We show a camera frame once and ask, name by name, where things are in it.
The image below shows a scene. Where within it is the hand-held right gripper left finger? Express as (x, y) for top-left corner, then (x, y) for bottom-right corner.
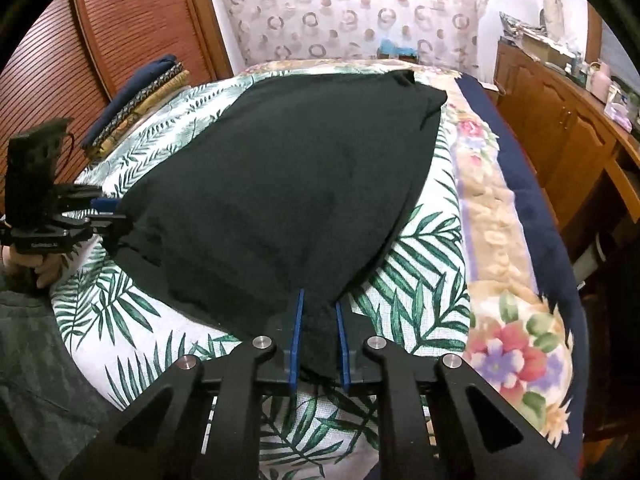
(57, 289), (307, 480)

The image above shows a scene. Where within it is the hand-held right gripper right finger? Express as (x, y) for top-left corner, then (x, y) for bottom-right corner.
(335, 301), (581, 480)

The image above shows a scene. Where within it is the black printed T-shirt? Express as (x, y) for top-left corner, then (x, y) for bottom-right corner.
(112, 71), (448, 381)

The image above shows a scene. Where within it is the person's left hand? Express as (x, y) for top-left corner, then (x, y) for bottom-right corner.
(2, 247), (63, 290)

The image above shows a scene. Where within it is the navy circle-pattern folded cloth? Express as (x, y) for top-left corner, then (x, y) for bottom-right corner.
(92, 62), (183, 143)

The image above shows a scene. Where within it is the palm leaf print sheet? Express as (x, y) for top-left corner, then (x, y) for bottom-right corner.
(52, 72), (473, 480)

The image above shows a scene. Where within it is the navy folded blanket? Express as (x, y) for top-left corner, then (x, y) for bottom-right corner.
(90, 54), (178, 143)

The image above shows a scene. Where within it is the stack of folded blankets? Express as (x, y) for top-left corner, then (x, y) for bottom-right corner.
(82, 70), (192, 158)

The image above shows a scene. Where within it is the person's grey-green clothing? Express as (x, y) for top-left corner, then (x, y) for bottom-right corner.
(0, 260), (121, 466)

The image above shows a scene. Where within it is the floral blanket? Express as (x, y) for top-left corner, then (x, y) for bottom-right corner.
(240, 57), (573, 448)

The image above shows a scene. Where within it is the brown louvred wooden wardrobe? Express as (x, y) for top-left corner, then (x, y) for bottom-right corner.
(0, 0), (233, 186)

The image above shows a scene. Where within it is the navy bed sheet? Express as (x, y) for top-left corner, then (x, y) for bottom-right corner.
(457, 74), (591, 476)

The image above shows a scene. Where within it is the blue plastic bag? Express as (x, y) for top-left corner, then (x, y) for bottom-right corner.
(379, 37), (418, 57)

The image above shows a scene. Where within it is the long wooden cabinet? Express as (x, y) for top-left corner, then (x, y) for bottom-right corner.
(495, 40), (640, 441)

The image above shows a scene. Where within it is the sheer circle-pattern curtain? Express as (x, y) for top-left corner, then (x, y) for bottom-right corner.
(215, 0), (493, 66)

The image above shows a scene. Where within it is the open cardboard box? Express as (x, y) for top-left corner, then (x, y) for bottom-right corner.
(520, 35), (563, 63)

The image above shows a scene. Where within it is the purple tissue pack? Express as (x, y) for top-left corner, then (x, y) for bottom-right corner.
(606, 100), (635, 128)

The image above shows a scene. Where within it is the pink thermos jug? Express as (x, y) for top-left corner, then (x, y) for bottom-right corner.
(592, 61), (612, 96)

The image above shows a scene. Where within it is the grey window blind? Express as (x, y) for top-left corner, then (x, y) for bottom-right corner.
(600, 25), (640, 91)

